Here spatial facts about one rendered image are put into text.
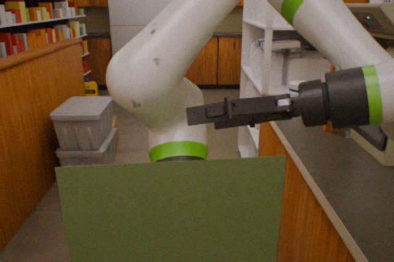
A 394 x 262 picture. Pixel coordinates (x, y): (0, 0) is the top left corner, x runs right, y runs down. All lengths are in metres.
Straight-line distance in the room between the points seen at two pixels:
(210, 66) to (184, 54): 5.63
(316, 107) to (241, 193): 0.18
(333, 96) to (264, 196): 0.19
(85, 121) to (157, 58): 2.38
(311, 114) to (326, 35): 0.24
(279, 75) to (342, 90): 2.10
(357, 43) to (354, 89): 0.20
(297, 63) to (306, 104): 2.02
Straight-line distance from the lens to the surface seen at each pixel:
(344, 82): 0.56
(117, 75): 0.62
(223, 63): 6.26
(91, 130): 2.99
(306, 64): 2.59
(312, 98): 0.56
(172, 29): 0.63
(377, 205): 1.19
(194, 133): 0.72
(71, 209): 0.59
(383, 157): 1.46
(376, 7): 1.31
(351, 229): 1.05
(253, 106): 0.52
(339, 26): 0.76
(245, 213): 0.60
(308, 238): 1.44
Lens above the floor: 1.51
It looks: 20 degrees down
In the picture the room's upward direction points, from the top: straight up
